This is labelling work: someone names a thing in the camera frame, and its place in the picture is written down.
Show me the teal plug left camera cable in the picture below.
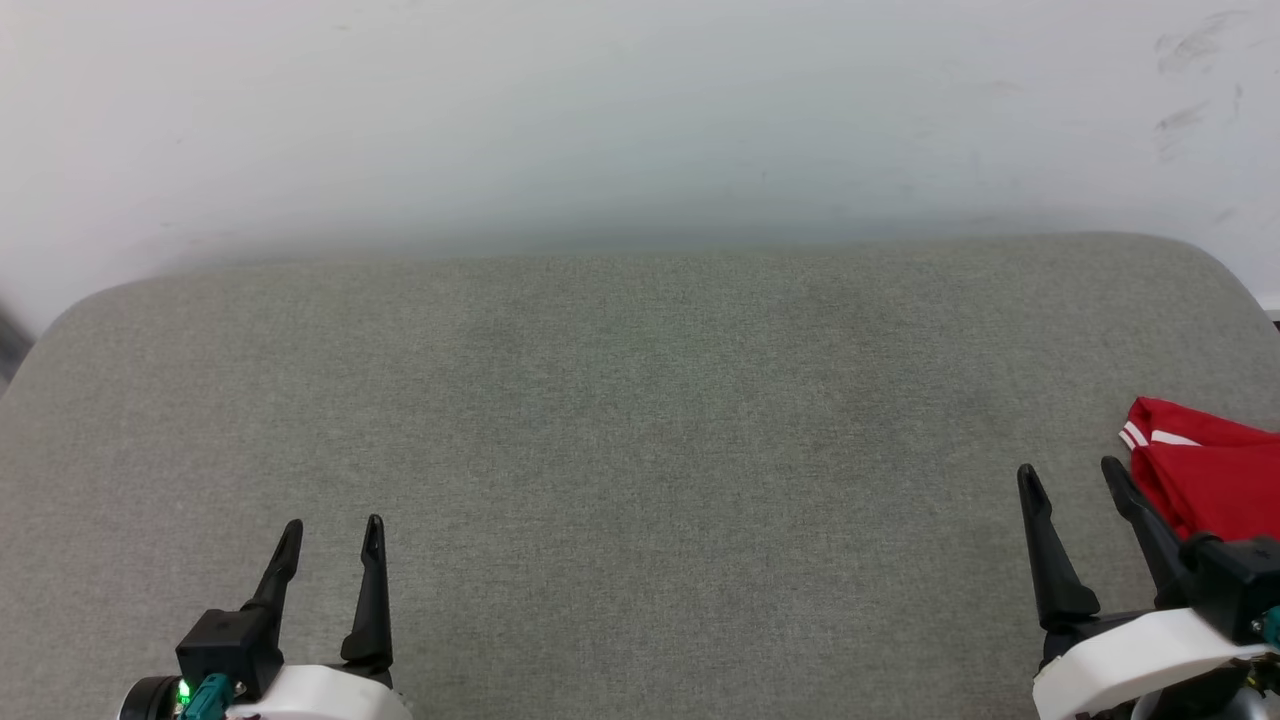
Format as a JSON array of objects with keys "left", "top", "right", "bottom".
[{"left": 180, "top": 673, "right": 237, "bottom": 720}]

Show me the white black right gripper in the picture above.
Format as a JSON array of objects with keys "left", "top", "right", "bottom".
[{"left": 1017, "top": 456, "right": 1271, "bottom": 720}]

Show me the dark grey baseboard strip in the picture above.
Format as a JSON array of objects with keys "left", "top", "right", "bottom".
[{"left": 0, "top": 305, "right": 33, "bottom": 383}]

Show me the grey fabric sofa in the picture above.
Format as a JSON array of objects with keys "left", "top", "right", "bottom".
[{"left": 0, "top": 233, "right": 1280, "bottom": 720}]

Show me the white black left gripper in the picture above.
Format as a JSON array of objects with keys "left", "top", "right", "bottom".
[{"left": 120, "top": 515, "right": 413, "bottom": 720}]

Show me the red Bulls basketball jersey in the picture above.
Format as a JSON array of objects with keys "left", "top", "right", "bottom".
[{"left": 1119, "top": 397, "right": 1280, "bottom": 543}]

